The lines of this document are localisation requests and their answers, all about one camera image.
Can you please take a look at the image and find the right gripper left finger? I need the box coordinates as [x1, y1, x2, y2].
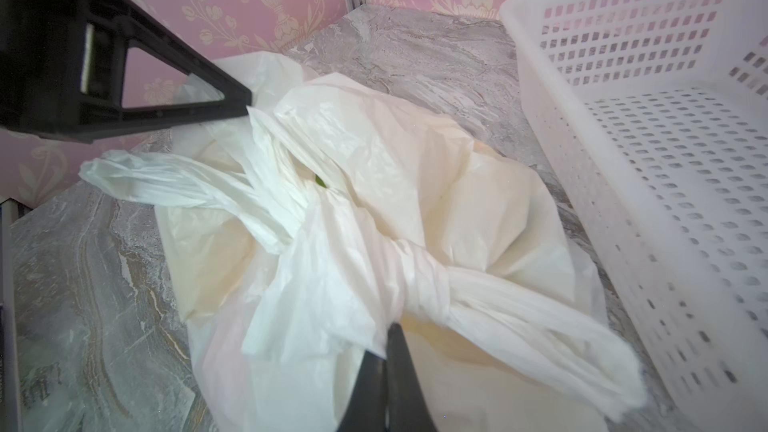
[337, 352, 387, 432]

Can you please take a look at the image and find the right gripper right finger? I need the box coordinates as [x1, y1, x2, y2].
[386, 323, 437, 432]

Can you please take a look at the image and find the white plastic bag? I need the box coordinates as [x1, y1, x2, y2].
[80, 52, 647, 431]

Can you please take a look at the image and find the white plastic basket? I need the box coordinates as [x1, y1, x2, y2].
[500, 0, 767, 431]

